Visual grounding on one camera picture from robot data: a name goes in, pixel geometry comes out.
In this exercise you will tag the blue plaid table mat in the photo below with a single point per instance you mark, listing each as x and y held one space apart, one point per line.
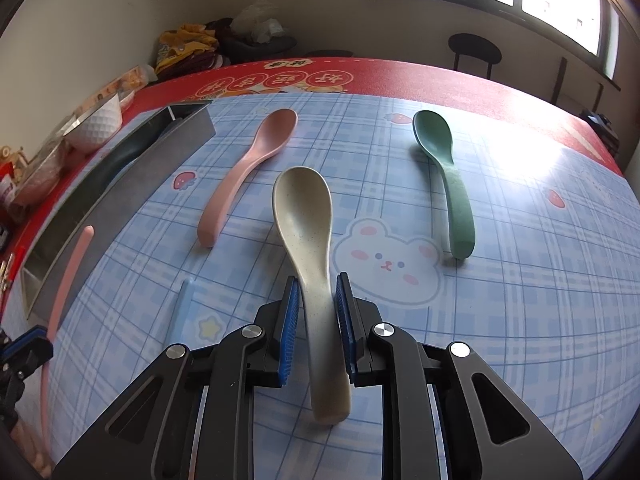
500 310

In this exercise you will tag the clear plastic bag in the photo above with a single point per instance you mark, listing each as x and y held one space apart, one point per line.
257 20

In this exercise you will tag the white dimpled bowl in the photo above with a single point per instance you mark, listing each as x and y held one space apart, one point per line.
97 125

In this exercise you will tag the black round stool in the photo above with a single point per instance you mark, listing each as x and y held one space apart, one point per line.
475 45

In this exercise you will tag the dark grey pouf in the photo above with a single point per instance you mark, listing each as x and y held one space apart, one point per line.
265 47

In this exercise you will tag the person's left hand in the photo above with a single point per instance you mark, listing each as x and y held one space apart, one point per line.
30 452

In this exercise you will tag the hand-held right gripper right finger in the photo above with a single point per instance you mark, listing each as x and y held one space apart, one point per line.
345 325

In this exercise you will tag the green spoon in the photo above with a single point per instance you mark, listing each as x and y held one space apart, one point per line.
435 135

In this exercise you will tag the tissue pack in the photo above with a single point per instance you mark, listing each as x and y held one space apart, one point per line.
120 82

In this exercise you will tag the plastic-wrapped bowl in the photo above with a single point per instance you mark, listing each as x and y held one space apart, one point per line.
40 175

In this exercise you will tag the pink spoon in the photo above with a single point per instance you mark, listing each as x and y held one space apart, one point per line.
270 135

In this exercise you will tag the perforated metal utensil tray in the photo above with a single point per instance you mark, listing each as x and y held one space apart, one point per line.
125 200

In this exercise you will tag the folded metal frame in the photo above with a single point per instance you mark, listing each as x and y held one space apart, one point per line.
559 80

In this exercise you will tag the maroon clothes pile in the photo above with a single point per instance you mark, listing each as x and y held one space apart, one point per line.
220 27

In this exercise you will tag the yellow snack bags pile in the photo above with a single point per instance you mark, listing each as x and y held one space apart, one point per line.
185 42

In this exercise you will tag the beige spoon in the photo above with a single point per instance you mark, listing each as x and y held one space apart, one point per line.
300 210

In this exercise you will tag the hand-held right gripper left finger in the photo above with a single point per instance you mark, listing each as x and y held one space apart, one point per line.
290 330

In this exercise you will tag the red printed tablecloth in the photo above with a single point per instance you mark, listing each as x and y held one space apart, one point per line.
400 75

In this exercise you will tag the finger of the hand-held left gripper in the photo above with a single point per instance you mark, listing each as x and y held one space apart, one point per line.
30 346

